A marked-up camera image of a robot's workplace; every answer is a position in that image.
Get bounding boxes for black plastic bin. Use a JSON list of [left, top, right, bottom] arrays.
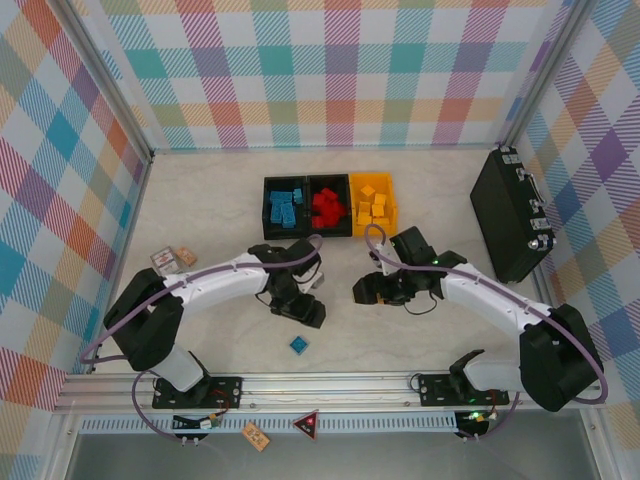
[[262, 174, 310, 241], [305, 173, 352, 239]]

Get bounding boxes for yellow plastic bin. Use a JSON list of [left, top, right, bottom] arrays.
[[348, 171, 400, 239]]

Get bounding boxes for black hard carrying case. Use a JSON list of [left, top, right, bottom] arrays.
[[469, 145, 558, 286]]

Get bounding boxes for red triangle sign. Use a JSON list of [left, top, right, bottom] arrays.
[[292, 409, 321, 441]]

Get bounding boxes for playing card box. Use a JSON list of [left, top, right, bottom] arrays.
[[150, 245, 182, 275]]

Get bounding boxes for orange printed tag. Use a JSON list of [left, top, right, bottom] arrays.
[[242, 422, 271, 448]]

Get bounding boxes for grey metal shelf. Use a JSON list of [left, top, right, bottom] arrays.
[[64, 432, 601, 480]]

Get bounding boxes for thin black wire loop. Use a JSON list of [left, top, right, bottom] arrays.
[[403, 289, 438, 317]]

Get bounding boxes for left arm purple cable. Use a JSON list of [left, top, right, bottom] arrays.
[[79, 233, 324, 442]]

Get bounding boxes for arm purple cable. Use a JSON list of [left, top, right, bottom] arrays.
[[363, 223, 609, 441], [79, 233, 324, 442]]

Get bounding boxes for long aluminium mounting rail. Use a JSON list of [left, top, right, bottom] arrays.
[[54, 368, 607, 415]]

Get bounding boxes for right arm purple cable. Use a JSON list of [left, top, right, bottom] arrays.
[[363, 223, 609, 441]]

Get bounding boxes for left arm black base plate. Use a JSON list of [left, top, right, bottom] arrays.
[[152, 374, 244, 412]]

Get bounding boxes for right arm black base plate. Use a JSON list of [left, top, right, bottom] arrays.
[[417, 373, 511, 407]]

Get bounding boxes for slotted grey cable duct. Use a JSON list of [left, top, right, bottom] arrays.
[[79, 415, 461, 435]]

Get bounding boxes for power connector with wires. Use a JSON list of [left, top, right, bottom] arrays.
[[172, 412, 225, 434], [457, 409, 497, 441]]

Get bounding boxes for aluminium frame post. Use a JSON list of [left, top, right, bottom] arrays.
[[498, 0, 599, 151], [59, 0, 154, 164]]

